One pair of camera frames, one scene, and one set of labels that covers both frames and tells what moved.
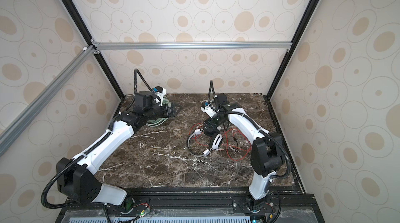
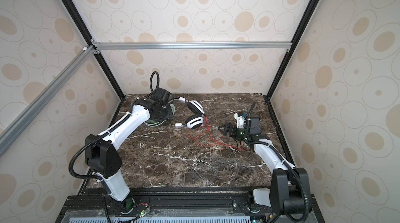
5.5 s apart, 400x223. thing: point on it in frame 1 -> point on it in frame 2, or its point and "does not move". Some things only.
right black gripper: x=208 y=123 -> x=233 y=131
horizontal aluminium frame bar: x=191 y=46 does not move
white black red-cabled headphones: x=215 y=142 -> x=195 y=119
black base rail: x=290 y=205 does not move
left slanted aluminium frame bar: x=10 y=132 does not move
